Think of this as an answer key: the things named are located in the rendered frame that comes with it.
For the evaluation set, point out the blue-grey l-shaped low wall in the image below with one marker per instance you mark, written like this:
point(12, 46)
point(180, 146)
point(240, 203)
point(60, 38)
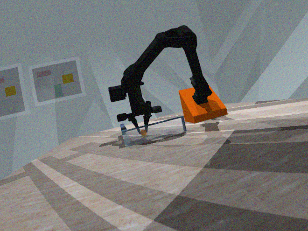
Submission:
point(124, 129)

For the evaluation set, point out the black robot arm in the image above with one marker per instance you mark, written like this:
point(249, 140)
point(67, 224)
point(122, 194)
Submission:
point(174, 38)

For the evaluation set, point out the clear l-shaped low wall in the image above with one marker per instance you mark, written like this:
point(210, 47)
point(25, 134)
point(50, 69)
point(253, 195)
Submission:
point(153, 132)

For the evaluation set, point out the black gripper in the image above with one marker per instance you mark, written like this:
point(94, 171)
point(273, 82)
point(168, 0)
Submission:
point(131, 116)

